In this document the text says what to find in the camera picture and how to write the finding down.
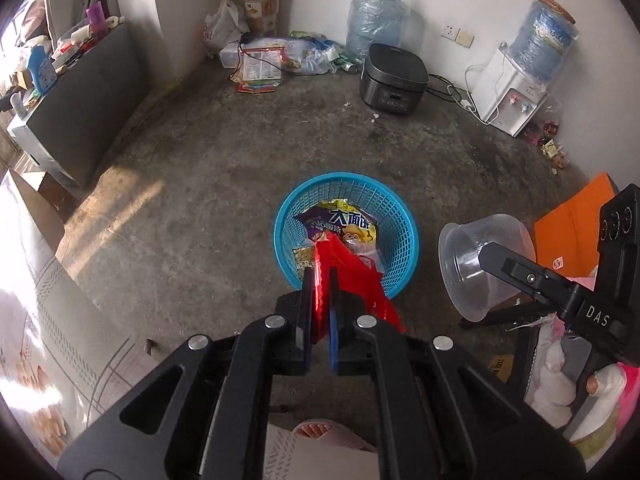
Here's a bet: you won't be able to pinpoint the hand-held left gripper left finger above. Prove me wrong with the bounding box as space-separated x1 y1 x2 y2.
57 267 316 480

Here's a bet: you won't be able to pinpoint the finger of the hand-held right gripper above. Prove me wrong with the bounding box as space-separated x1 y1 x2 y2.
477 241 587 322
459 302 557 332

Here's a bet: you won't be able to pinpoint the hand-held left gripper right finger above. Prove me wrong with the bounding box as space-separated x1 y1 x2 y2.
327 272 586 480

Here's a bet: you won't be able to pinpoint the red plastic wrapper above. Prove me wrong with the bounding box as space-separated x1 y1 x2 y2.
312 232 407 335

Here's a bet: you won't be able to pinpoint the clear plastic bowl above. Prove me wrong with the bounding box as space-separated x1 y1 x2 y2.
438 213 537 324

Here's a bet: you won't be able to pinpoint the purple snack bag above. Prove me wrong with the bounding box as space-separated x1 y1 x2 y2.
293 199 379 262

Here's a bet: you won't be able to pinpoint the blue plastic basket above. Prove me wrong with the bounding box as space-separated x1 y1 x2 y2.
273 173 420 302

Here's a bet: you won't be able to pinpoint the small yellow packet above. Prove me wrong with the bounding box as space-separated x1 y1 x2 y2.
293 245 318 273

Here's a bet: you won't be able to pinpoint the orange cardboard sheet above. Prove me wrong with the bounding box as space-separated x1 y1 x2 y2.
533 172 622 281

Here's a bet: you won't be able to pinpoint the white plush toy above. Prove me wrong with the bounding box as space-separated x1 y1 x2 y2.
529 337 628 443

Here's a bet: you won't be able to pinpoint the person's foot in pink slipper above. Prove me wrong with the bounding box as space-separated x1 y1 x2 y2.
290 419 377 455

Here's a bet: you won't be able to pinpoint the scattered snack packets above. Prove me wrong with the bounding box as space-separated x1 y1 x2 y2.
524 119 572 170

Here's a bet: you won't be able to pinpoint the white water dispenser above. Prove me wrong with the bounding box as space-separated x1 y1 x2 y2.
471 46 549 138

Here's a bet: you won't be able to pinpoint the blue water jug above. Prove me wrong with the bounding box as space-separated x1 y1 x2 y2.
508 0 579 82
346 0 409 64

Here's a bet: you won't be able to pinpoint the black rice cooker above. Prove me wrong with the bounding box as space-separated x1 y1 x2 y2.
358 43 431 117

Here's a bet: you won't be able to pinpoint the pile of packets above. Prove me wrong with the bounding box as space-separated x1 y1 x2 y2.
219 30 362 95

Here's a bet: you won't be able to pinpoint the floral tablecloth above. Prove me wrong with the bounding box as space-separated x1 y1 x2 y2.
0 170 138 466

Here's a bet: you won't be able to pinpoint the white plastic bag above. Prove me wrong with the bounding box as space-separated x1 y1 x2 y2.
203 0 249 54

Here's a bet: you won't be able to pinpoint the grey cabinet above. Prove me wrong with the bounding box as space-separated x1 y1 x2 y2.
6 25 152 197

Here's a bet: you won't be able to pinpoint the blue detergent bottle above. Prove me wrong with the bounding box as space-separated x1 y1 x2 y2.
26 45 57 97

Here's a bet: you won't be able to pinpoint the purple cup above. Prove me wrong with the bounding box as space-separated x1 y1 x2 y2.
85 2 109 37

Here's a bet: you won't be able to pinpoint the white wall socket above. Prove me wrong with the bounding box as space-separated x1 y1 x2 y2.
441 23 476 49

